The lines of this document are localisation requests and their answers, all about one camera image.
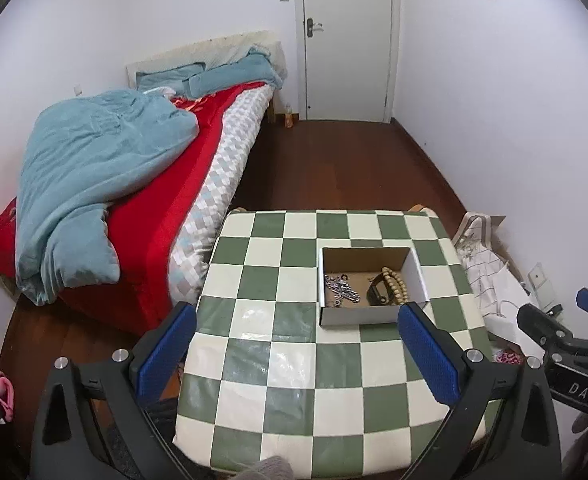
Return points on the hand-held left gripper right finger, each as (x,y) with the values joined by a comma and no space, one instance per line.
(426,355)

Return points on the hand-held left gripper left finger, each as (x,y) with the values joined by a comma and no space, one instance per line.
(166,355)

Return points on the cardboard box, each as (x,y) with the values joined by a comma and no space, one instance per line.
(368,317)

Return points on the black wristband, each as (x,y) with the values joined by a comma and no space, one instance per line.
(376,295)

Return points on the person's right hand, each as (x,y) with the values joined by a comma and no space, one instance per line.
(584,424)

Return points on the person's left hand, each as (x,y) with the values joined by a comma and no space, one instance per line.
(269,469)

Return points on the black charger plug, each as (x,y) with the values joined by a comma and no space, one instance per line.
(556,308)

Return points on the white cloth bag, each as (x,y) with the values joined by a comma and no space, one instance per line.
(503,300)

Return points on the red print plastic bag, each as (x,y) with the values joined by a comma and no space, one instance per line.
(507,356)

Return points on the floral grid tote bag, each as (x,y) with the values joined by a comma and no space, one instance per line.
(473,250)

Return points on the green white checkered tablecloth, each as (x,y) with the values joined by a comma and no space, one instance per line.
(274,360)

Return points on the bed with red sheet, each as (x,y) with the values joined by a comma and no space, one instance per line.
(174,200)

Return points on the grey white checked bedsheet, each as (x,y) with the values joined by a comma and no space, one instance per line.
(224,170)

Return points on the light blue duvet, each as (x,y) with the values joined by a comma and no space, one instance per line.
(99,160)

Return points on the small orange bottle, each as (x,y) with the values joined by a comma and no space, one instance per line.
(290,120)

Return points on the blue pillow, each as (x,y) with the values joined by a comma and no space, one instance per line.
(169,77)

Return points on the folded blue blanket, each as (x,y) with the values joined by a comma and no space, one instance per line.
(244,72)

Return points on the white bed headboard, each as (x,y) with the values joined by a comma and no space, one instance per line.
(199,50)

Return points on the white door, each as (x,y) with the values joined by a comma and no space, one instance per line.
(349,35)

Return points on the grey wall socket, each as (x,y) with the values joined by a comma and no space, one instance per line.
(541,282)

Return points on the wooden bed frame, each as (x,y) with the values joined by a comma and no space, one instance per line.
(271,110)

